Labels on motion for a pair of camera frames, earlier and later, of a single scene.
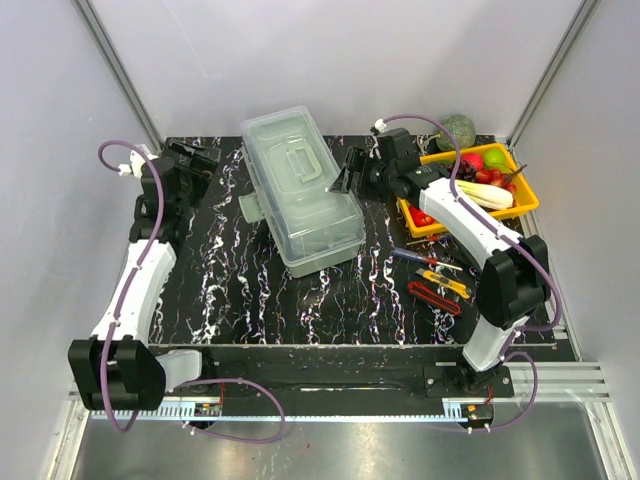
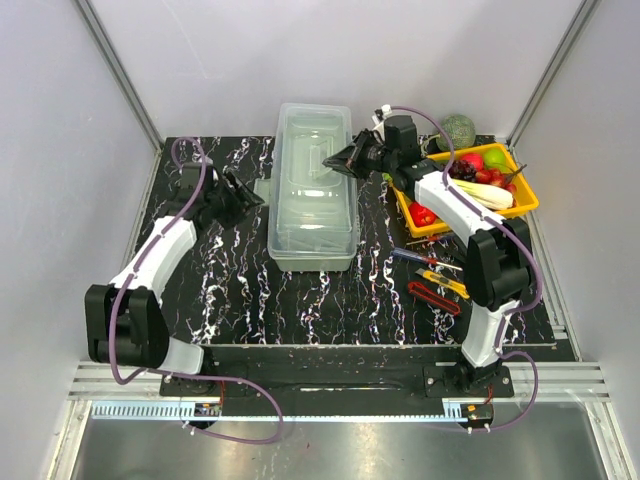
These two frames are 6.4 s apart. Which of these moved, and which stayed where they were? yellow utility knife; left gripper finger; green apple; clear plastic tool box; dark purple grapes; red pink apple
Moved: left gripper finger; clear plastic tool box
Stayed: yellow utility knife; dark purple grapes; green apple; red pink apple
